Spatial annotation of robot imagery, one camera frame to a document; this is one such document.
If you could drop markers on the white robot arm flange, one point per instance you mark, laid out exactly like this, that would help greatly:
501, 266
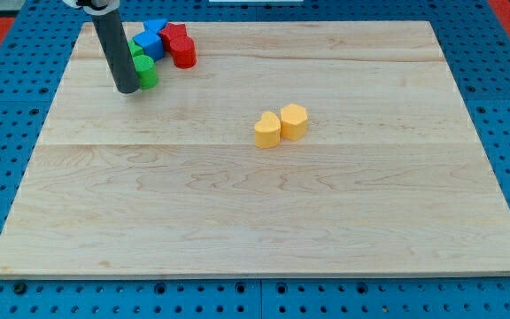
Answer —
94, 7

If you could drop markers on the yellow heart block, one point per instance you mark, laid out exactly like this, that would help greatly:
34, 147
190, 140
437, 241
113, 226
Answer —
267, 131

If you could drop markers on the yellow hexagon block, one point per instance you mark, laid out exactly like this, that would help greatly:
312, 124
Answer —
294, 122

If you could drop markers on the red cylinder block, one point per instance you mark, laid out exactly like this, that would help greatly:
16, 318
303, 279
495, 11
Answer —
183, 51

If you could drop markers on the light wooden board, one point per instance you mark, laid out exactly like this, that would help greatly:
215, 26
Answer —
390, 179

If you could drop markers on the green cylinder block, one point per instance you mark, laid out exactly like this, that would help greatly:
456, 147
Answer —
146, 71

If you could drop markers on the red star block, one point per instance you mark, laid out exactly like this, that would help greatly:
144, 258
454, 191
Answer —
170, 32

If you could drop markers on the blue cube block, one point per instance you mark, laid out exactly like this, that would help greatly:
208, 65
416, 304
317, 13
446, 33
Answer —
151, 44

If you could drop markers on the green block behind rod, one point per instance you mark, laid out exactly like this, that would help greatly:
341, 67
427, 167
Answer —
135, 49

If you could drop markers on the blue triangle block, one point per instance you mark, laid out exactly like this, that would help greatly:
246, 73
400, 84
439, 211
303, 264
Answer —
155, 25

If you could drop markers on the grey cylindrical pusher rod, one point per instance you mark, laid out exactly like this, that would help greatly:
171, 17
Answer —
114, 43

